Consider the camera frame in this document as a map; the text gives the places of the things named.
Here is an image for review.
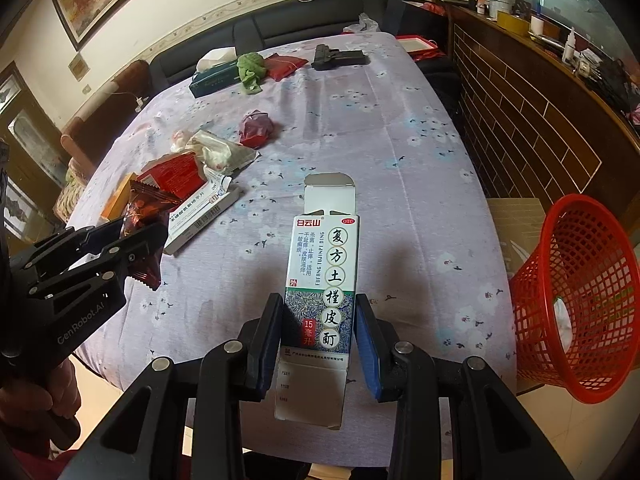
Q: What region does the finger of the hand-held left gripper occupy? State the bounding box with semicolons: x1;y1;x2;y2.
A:
9;217;127;281
27;220;169;306

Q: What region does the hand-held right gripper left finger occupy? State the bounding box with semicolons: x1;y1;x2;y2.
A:
60;292;285;480

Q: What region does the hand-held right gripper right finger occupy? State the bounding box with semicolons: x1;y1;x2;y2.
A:
352;294;576;480

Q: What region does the red-brown snack wrapper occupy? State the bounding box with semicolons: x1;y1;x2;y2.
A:
121;181;170;292

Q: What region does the red cardboard box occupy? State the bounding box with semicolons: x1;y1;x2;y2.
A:
135;151;207;207

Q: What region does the white medicine box green print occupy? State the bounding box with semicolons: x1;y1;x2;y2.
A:
274;172;361;431

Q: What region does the red mesh plastic basket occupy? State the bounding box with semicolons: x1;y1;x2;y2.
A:
507;193;640;404

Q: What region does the person's left hand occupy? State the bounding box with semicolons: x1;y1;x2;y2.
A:
0;357;80;461

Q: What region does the orange cardboard box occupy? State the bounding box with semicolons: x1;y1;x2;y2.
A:
100;172;139;222

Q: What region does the crumpled white plastic bag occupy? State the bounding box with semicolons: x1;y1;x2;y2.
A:
171;129;259;177

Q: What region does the brown wooden chair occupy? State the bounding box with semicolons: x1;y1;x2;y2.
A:
60;59;152;173

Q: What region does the crumpled dark red wrapper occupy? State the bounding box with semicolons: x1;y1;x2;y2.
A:
238;112;275;149

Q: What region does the green tissue box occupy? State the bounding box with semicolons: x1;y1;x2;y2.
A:
189;59;250;99

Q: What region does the floral lilac tablecloth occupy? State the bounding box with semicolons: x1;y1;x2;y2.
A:
66;31;518;468

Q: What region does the red packet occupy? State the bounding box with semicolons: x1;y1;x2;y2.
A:
262;52;309;81

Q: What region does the black pistol-shaped tool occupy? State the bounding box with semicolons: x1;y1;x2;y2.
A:
310;43;371;71

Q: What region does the black sofa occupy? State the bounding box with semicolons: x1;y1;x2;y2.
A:
149;0;463;126

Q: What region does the wooden brick-pattern cabinet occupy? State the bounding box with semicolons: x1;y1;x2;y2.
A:
429;0;640;241

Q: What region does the clear plastic bag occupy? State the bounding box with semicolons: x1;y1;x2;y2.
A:
342;12;382;34

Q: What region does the yellow box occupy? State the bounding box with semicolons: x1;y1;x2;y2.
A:
496;10;532;37

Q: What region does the black cloth bundle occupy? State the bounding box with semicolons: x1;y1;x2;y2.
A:
590;57;640;113

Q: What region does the white bottle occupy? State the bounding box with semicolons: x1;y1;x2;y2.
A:
562;27;579;64

